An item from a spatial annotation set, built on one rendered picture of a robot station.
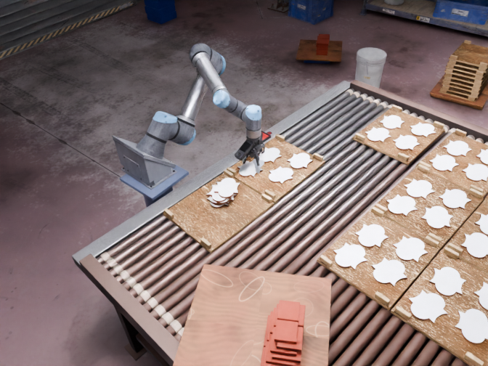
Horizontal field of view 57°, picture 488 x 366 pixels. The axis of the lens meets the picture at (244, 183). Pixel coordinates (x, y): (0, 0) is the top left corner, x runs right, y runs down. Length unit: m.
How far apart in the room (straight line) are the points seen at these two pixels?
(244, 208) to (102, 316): 1.32
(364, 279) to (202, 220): 0.77
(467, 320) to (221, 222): 1.08
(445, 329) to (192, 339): 0.92
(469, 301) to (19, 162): 3.76
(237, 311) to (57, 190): 2.64
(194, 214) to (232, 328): 0.70
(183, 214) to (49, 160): 2.42
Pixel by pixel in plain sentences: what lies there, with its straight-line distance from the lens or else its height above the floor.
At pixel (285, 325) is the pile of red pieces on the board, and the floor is 1.20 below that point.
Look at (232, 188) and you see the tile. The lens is 2.16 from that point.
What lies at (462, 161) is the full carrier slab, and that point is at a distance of 2.61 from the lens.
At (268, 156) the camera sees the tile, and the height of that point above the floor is 0.95.
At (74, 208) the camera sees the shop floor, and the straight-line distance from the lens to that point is 3.82.
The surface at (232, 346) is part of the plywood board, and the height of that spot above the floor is 1.04.
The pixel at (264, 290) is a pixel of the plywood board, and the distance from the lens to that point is 1.73.
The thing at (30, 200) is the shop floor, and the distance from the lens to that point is 4.05.
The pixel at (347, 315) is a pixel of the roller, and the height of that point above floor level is 0.92.
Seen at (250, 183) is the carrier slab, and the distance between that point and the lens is 2.29.
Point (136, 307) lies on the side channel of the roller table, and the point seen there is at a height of 0.95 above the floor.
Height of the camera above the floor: 2.46
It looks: 42 degrees down
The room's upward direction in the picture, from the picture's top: 3 degrees counter-clockwise
